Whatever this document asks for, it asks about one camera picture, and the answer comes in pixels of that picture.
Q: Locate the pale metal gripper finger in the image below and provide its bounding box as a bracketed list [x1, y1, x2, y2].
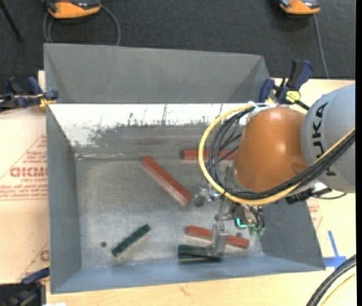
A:
[208, 221, 221, 257]
[218, 222, 230, 257]

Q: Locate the red-brown flat block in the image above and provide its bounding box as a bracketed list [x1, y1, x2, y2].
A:
[185, 225, 250, 250]
[180, 149, 240, 162]
[141, 155, 195, 208]

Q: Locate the dark green flat block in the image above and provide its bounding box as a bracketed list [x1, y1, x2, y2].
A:
[177, 244, 224, 263]
[111, 223, 152, 258]

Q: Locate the grey metal bin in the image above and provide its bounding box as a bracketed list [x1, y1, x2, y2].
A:
[43, 43, 326, 295]

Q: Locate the brown cardboard board red print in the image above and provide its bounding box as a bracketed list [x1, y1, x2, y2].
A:
[0, 70, 52, 286]

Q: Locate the black cylinder on white bracket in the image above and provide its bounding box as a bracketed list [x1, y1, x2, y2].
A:
[285, 183, 332, 205]

